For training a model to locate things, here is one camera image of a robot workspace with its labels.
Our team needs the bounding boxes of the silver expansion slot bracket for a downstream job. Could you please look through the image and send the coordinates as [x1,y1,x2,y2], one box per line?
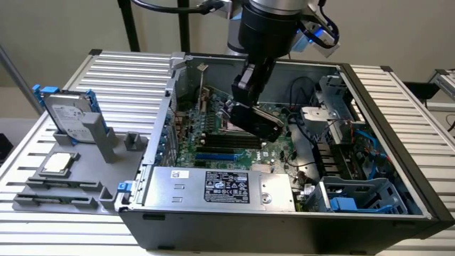
[196,62,209,110]

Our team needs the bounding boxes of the blue SATA wire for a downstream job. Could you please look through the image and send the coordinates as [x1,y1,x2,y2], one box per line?
[350,127,392,180]

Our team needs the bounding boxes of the metal disk bay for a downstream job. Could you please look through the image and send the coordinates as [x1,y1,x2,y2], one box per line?
[298,75,366,139]

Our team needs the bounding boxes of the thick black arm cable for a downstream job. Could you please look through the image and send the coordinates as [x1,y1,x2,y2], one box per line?
[129,0,218,15]

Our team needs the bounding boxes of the black looped wire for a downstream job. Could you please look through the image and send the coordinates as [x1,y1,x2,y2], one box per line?
[288,76,317,113]

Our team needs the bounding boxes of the CPU socket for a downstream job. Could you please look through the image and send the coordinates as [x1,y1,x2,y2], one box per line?
[214,100,252,132]

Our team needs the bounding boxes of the silver power supply unit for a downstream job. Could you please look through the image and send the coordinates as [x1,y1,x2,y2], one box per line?
[142,166,298,213]

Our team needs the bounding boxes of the silver CPU chip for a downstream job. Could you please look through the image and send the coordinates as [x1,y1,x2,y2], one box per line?
[38,152,78,174]

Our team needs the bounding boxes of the hard disk with blue rails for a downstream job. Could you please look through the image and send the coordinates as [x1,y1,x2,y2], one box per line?
[32,84,108,142]

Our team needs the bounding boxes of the green motherboard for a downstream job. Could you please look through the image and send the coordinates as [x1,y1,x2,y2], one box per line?
[172,84,317,174]

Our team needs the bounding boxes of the black open PC case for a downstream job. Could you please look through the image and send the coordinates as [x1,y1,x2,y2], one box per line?
[117,51,455,251]

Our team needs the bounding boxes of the grey parts rack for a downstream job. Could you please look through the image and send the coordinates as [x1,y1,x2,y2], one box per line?
[11,111,150,214]

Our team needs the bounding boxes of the blue case latch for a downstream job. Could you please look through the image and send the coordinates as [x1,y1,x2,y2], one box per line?
[116,180,134,200]

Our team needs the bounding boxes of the wrist camera on grey mount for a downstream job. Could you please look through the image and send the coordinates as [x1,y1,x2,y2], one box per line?
[293,11,342,58]

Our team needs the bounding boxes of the blue expansion slot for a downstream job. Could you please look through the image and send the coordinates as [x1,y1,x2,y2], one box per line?
[193,152,236,162]

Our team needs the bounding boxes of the slatted metal side table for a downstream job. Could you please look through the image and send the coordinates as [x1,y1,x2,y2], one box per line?
[424,68,455,108]

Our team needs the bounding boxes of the black stand poles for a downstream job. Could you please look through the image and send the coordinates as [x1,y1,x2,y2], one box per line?
[120,0,193,53]

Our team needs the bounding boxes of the blue-black camera cable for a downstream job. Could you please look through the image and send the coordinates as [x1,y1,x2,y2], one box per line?
[316,0,341,49]

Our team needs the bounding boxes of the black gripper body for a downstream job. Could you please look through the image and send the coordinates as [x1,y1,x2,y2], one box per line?
[236,3,298,70]

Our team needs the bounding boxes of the silver chipset heatsink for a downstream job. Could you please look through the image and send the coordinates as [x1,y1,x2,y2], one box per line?
[250,163,273,174]

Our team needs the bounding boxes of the blue-grey plastic drive cage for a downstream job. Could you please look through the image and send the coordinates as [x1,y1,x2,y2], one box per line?
[305,175,408,214]

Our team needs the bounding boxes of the black RAM slot bank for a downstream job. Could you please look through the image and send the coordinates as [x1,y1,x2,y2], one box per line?
[200,132,261,150]

